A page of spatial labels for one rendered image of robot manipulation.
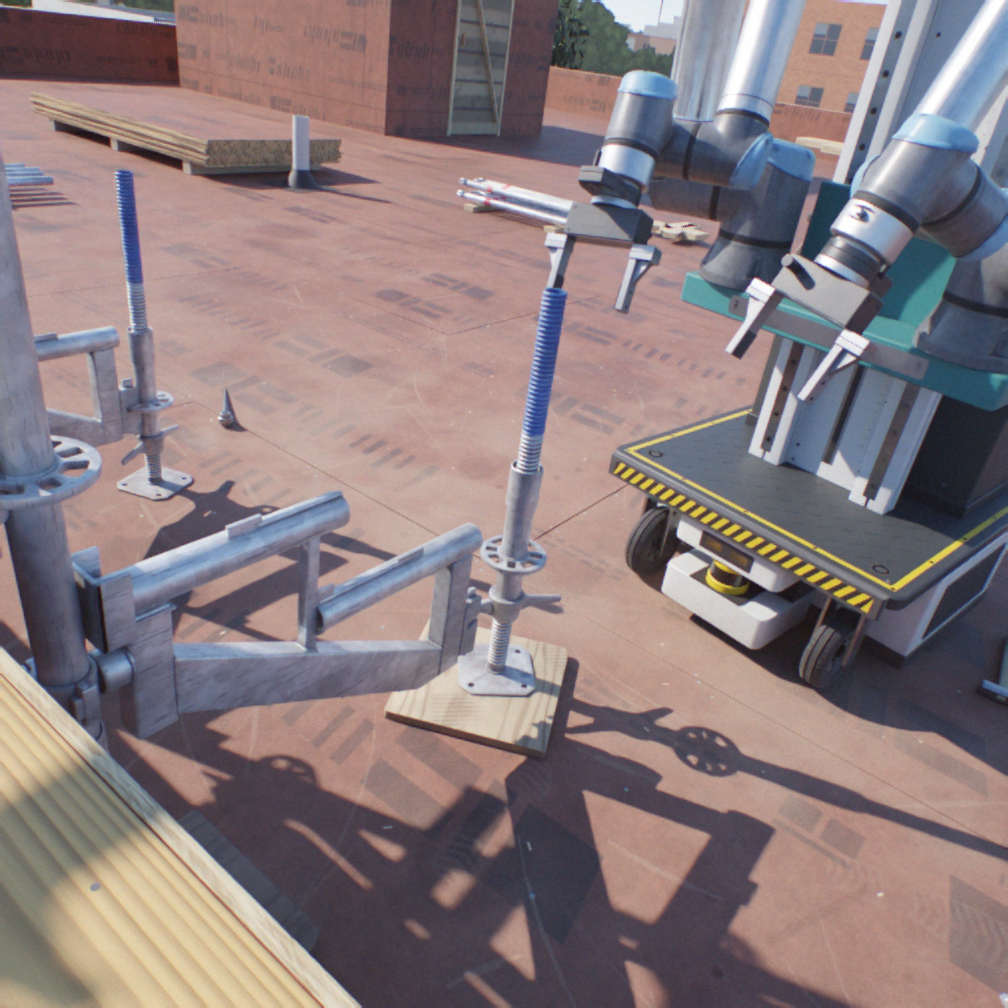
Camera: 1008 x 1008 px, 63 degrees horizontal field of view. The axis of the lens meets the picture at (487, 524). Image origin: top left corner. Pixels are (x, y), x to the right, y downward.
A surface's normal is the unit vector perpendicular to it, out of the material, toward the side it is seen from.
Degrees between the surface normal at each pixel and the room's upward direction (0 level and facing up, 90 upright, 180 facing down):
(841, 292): 67
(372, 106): 90
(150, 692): 90
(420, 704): 0
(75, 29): 90
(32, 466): 90
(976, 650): 0
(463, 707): 0
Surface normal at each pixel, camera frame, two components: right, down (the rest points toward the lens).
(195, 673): 0.77, 0.40
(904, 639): -0.75, 0.26
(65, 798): 0.11, -0.85
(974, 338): -0.46, 0.07
